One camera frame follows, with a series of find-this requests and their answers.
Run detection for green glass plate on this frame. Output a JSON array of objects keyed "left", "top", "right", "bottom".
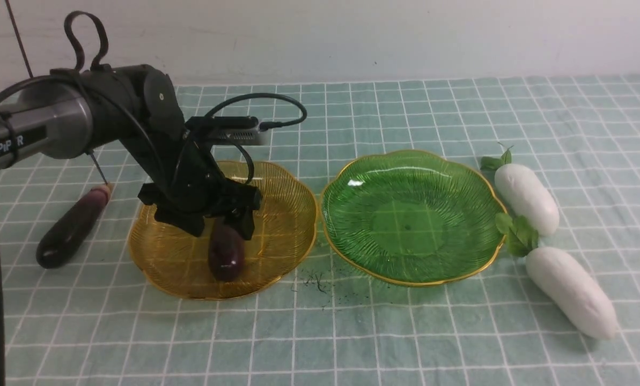
[{"left": 320, "top": 150, "right": 507, "bottom": 287}]

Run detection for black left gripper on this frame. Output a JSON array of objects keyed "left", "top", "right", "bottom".
[{"left": 137, "top": 139, "right": 262, "bottom": 240}]

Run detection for amber glass plate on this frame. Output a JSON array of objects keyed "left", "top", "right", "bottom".
[{"left": 128, "top": 161, "right": 319, "bottom": 301}]

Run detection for green checkered tablecloth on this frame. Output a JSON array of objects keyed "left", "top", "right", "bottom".
[{"left": 0, "top": 74, "right": 640, "bottom": 385}]

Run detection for purple eggplant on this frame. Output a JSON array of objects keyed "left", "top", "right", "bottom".
[
  {"left": 208, "top": 218, "right": 245, "bottom": 283},
  {"left": 35, "top": 184, "right": 112, "bottom": 269}
]

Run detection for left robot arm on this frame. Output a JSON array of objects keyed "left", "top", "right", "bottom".
[{"left": 0, "top": 64, "right": 262, "bottom": 240}]

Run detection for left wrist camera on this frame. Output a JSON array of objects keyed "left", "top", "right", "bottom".
[{"left": 186, "top": 116, "right": 271, "bottom": 146}]

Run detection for black camera cable left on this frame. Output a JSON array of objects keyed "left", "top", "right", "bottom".
[{"left": 204, "top": 93, "right": 308, "bottom": 185}]

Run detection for white radish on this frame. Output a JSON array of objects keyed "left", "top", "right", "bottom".
[
  {"left": 495, "top": 212, "right": 618, "bottom": 340},
  {"left": 481, "top": 148, "right": 560, "bottom": 236}
]

